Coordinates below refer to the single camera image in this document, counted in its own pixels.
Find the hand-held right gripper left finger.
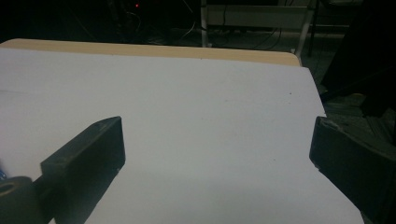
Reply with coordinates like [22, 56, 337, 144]
[33, 116, 126, 224]

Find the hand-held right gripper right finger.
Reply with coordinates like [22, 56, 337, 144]
[309, 116, 396, 224]

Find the white paper sheet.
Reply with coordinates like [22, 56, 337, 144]
[0, 47, 365, 224]

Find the dark device with red light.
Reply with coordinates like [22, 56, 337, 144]
[106, 0, 148, 32]

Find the white metal-framed desk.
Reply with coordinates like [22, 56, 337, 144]
[200, 0, 316, 58]

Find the white cable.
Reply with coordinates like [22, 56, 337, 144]
[148, 21, 204, 45]

